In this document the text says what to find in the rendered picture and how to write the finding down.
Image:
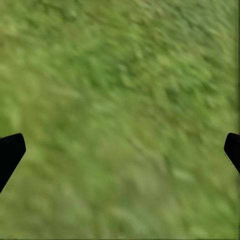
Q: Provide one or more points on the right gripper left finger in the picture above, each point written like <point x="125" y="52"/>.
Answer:
<point x="12" y="149"/>

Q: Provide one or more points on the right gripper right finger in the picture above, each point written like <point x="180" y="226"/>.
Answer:
<point x="232" y="149"/>

